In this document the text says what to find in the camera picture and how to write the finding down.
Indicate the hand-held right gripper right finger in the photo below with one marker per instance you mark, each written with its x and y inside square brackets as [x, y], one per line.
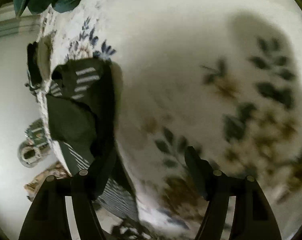
[196, 170]

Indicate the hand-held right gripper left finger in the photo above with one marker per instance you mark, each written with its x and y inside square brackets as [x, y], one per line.
[102, 177]

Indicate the dark green garment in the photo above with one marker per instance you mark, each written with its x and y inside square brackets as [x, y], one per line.
[70, 120]

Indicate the grey round object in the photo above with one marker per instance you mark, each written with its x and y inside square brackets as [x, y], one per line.
[28, 153]

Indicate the floral bed sheet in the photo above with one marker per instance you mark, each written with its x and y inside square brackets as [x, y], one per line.
[171, 75]

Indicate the black cloth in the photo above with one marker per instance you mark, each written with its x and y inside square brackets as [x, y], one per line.
[33, 62]

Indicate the grey-blue striped curtain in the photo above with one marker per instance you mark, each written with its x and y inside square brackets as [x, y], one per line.
[10, 28]

